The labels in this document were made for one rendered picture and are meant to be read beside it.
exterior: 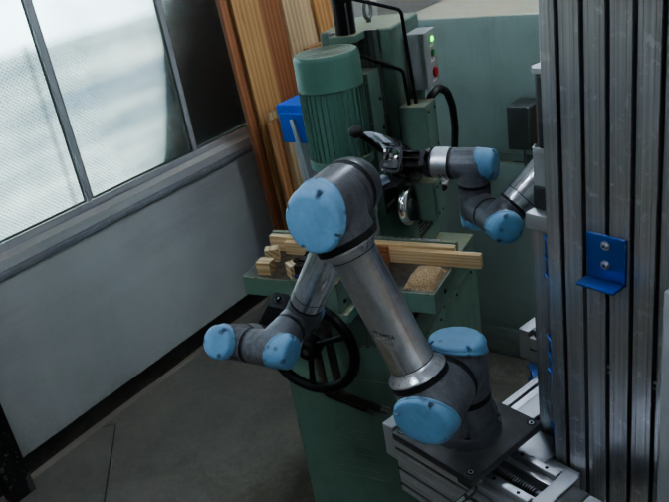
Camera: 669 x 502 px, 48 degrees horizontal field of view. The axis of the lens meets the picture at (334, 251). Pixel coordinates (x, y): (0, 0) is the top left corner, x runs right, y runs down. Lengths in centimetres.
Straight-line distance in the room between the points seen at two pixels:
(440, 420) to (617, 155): 54
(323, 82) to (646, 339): 101
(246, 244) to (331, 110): 195
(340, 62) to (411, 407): 94
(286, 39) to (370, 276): 261
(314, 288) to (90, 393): 193
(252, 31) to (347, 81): 167
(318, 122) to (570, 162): 84
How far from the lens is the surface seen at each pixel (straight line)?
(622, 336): 143
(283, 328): 158
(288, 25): 381
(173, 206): 346
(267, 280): 219
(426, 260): 211
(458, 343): 149
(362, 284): 131
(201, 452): 308
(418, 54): 222
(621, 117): 126
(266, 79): 364
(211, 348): 160
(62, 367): 324
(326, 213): 125
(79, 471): 323
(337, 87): 195
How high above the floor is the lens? 186
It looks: 25 degrees down
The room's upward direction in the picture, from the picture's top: 10 degrees counter-clockwise
